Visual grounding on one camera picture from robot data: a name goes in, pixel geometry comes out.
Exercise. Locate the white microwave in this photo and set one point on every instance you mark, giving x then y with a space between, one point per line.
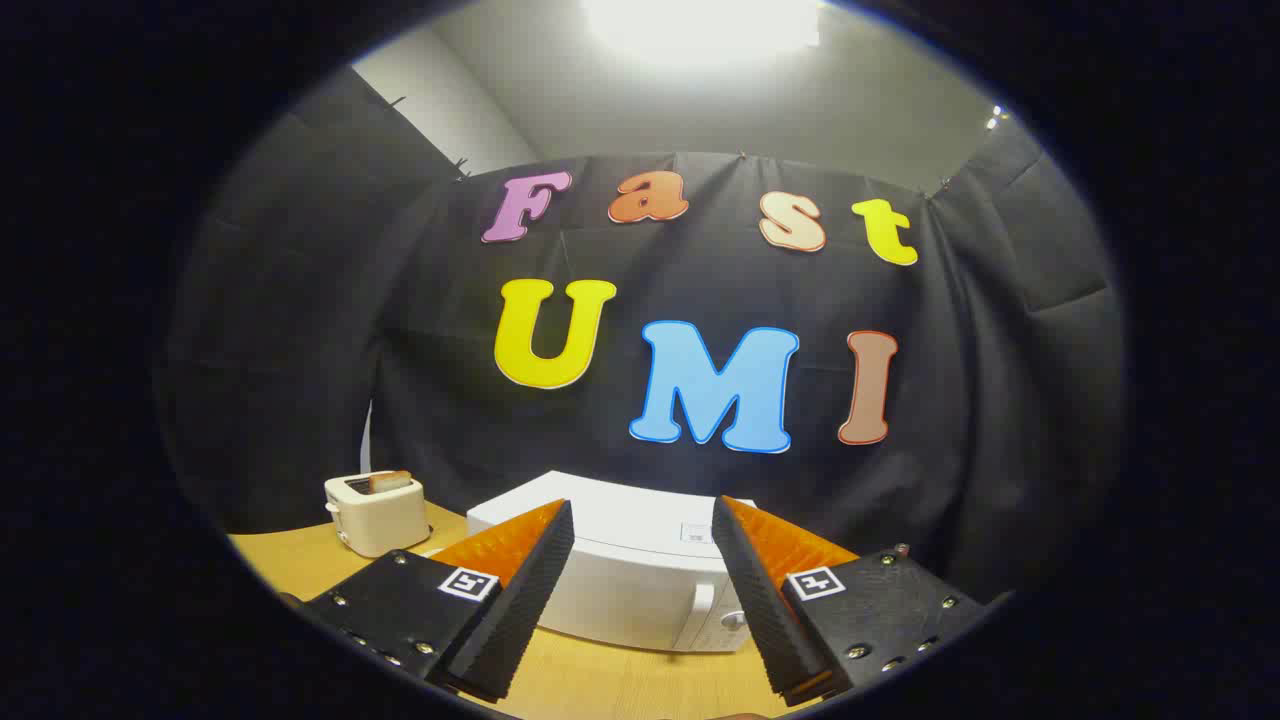
630 580

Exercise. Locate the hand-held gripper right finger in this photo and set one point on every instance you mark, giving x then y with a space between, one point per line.
760 600

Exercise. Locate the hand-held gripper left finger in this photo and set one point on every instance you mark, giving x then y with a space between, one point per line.
530 600

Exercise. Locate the cream toaster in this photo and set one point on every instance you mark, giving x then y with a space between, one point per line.
385 525

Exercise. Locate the toast bread slice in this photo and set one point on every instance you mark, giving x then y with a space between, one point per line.
390 482

